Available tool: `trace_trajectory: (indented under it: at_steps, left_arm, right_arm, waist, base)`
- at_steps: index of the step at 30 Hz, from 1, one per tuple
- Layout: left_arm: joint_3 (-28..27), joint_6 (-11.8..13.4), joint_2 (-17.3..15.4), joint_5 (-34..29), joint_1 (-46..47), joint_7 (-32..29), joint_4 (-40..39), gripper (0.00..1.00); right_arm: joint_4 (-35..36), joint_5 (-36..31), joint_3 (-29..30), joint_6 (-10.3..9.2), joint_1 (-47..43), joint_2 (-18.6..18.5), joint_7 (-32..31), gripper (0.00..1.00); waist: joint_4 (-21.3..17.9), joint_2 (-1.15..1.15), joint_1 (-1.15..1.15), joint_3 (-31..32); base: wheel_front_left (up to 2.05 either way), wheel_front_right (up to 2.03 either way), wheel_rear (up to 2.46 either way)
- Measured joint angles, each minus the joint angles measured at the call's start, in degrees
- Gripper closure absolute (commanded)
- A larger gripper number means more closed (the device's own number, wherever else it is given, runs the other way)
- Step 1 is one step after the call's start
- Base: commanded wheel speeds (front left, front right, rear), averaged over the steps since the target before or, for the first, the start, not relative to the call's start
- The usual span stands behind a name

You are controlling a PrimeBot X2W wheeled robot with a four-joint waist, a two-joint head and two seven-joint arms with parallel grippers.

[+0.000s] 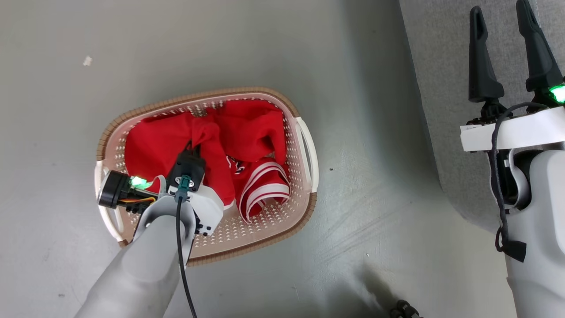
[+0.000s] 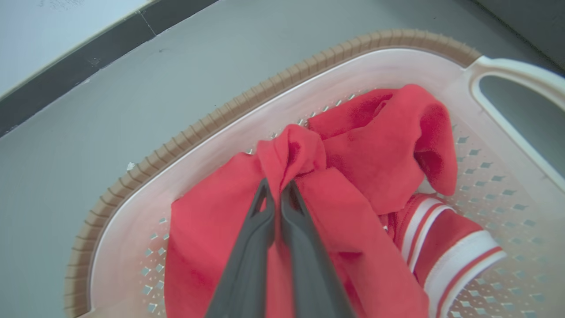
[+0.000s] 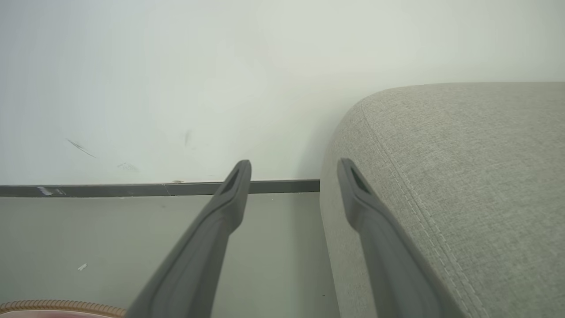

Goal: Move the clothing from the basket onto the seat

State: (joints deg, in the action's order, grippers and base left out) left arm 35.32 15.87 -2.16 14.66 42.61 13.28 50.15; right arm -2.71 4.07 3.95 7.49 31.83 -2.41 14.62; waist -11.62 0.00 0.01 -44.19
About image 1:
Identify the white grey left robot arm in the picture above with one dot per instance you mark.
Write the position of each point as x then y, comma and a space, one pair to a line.
132, 274

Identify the red basketball jersey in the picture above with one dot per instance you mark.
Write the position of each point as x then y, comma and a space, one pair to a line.
256, 128

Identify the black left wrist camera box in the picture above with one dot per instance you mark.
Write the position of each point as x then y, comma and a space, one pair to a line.
189, 167

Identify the small white paper scrap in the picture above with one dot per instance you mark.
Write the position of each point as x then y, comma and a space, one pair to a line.
87, 61

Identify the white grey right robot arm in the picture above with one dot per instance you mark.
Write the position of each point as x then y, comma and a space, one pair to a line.
543, 247

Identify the grey fabric sofa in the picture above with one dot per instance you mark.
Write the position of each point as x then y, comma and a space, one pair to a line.
441, 88

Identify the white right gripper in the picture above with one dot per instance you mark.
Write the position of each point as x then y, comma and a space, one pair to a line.
521, 130

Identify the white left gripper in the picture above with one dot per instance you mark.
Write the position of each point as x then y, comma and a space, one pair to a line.
207, 207

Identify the beige perforated laundry basket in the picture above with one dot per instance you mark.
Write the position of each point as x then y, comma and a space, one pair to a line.
291, 221

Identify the black knobbed robot base part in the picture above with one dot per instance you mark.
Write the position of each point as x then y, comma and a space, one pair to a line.
405, 310

